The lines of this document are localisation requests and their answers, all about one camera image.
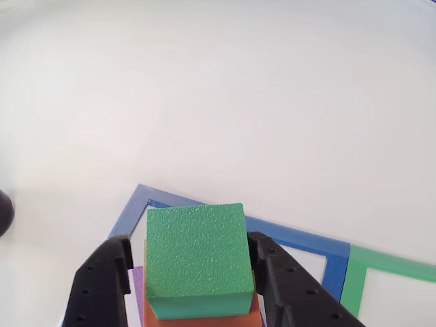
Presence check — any black tripod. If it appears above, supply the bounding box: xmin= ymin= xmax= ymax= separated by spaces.
xmin=0 ymin=189 xmax=15 ymax=238

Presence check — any large purple block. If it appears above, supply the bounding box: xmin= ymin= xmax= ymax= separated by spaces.
xmin=131 ymin=265 xmax=146 ymax=327

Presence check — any green square frame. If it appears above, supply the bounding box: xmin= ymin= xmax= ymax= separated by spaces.
xmin=340 ymin=244 xmax=436 ymax=320

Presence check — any orange block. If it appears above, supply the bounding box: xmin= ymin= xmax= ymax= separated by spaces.
xmin=142 ymin=238 xmax=265 ymax=327

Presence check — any green block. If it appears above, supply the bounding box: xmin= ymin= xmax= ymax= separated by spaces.
xmin=144 ymin=202 xmax=256 ymax=321

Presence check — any blue square frame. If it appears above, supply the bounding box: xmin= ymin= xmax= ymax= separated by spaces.
xmin=107 ymin=183 xmax=352 ymax=302

